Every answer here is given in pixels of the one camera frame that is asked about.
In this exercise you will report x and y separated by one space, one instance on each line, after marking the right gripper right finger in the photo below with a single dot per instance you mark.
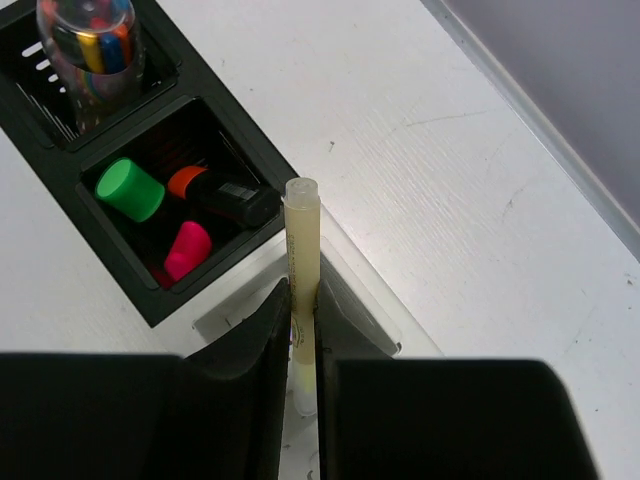
387 418

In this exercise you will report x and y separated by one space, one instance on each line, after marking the yellow translucent pen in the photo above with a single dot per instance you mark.
302 209

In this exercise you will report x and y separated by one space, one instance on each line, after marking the black double pen holder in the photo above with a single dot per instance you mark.
185 116

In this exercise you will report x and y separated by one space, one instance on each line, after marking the orange cap black highlighter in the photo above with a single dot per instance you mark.
237 199

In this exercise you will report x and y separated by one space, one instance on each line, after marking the pink cap black highlighter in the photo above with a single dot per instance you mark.
191 247

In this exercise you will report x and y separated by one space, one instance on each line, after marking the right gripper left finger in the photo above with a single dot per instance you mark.
216 414

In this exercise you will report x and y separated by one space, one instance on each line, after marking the green cap black highlighter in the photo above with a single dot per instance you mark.
129 189

